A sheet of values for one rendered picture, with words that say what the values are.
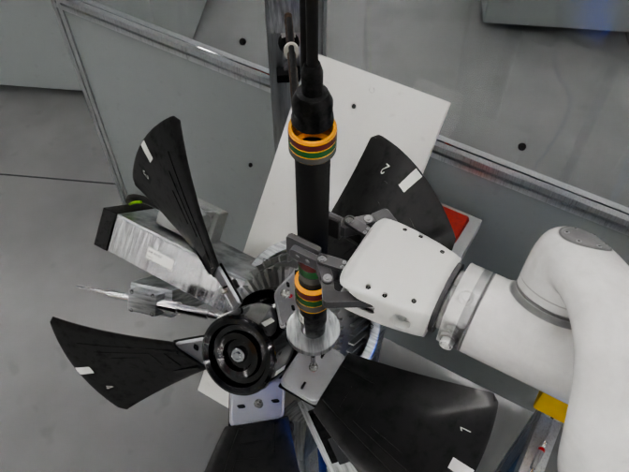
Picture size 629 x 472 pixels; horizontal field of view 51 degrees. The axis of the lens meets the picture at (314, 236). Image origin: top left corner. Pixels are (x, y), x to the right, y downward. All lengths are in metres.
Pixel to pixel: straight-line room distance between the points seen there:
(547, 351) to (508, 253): 1.08
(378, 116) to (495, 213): 0.59
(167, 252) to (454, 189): 0.74
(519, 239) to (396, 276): 1.02
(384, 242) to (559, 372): 0.20
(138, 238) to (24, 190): 1.82
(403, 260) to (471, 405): 0.37
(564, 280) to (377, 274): 0.18
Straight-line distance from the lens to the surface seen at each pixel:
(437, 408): 0.97
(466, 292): 0.63
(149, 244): 1.20
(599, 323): 0.54
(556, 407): 1.19
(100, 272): 2.63
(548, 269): 0.59
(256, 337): 0.93
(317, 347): 0.85
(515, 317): 0.62
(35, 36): 3.19
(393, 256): 0.66
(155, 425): 2.27
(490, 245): 1.70
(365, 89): 1.12
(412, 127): 1.10
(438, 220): 0.83
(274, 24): 1.21
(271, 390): 1.04
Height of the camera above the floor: 2.06
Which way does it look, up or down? 52 degrees down
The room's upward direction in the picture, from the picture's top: straight up
